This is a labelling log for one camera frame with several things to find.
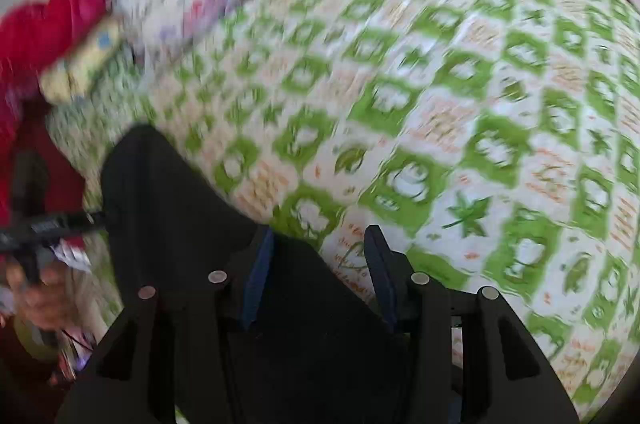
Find person's left hand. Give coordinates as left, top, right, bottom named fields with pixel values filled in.
left=4, top=258, right=83, bottom=332

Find green patterned bedsheet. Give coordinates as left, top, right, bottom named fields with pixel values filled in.
left=47, top=0, right=640, bottom=422

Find yellow patterned cloth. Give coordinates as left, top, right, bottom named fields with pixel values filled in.
left=39, top=18, right=126, bottom=102

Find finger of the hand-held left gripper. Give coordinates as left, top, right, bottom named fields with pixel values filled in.
left=0, top=212, right=107, bottom=251

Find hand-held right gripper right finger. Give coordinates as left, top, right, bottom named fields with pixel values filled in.
left=364, top=225, right=581, bottom=424

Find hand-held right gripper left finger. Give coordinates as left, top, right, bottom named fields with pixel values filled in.
left=55, top=226, right=276, bottom=424

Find black pants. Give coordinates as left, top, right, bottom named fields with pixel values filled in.
left=100, top=124, right=416, bottom=424

